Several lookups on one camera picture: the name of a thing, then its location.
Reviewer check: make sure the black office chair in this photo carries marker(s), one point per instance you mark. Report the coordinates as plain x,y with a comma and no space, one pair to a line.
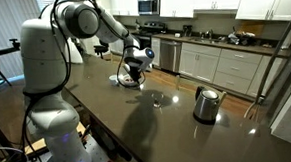
101,50

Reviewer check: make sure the stainless steel electric kettle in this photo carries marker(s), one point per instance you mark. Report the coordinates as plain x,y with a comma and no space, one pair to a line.
206,104

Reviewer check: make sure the white window blinds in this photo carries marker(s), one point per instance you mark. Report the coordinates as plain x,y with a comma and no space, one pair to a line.
5,25

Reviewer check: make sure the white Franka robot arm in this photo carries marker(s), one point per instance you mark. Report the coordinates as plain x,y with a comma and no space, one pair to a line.
44,63

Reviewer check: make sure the white ceramic mug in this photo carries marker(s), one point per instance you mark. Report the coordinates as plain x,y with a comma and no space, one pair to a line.
114,80

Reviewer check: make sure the white ceramic bowl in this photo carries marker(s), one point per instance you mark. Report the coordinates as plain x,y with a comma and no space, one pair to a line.
129,82

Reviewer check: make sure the brown food pieces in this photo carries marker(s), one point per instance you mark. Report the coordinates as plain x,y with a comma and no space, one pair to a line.
129,80

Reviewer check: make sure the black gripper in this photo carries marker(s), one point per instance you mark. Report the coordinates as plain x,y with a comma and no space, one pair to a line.
135,71

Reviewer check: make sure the brown cutting board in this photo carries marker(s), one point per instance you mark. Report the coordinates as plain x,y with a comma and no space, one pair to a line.
254,27

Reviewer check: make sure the pile of dishes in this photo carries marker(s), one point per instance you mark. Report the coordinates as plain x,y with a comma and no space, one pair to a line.
240,37

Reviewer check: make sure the stainless steel microwave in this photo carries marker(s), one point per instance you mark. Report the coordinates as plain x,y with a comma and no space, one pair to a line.
148,5

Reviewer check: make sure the white drawer base cabinets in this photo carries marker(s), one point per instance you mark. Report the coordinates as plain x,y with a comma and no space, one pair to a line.
218,65

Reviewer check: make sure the clear drinking glass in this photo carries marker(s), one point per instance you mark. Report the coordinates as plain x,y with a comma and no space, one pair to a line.
157,101

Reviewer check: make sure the black kitchen stove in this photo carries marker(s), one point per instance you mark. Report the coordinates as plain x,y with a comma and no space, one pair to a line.
149,30

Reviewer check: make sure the light wooden board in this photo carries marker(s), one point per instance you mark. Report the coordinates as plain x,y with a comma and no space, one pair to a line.
35,145

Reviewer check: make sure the chrome sink faucet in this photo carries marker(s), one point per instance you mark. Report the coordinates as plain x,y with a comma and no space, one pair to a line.
209,34

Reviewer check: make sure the black coffee maker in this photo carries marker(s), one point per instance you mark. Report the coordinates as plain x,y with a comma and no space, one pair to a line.
187,30

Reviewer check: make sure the robot mounting base plate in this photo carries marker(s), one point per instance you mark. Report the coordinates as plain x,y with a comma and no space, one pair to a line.
96,153

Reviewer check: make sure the stainless steel dishwasher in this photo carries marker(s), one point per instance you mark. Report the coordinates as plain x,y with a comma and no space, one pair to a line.
170,54

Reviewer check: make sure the dark metal stand pole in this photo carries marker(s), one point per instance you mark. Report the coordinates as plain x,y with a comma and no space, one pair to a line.
277,50

